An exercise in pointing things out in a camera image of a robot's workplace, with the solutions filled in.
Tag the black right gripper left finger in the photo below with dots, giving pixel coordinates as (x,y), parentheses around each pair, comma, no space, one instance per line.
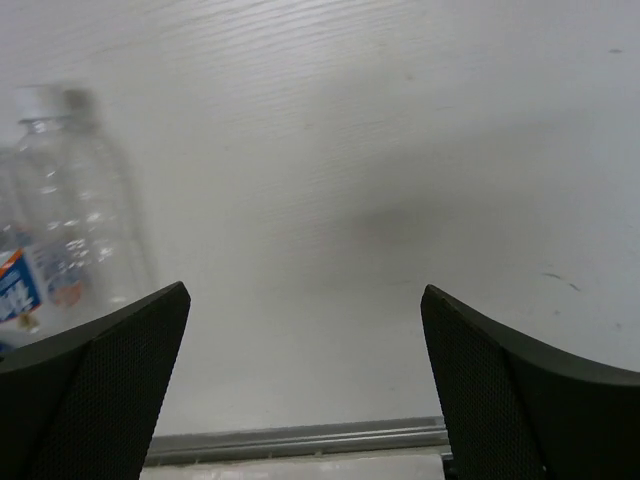
(84,403)

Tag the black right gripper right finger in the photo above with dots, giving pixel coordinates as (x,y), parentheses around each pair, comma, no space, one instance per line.
(517,408)

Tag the clear bottle orange blue label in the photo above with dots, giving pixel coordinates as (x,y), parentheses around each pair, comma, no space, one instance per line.
(71,245)

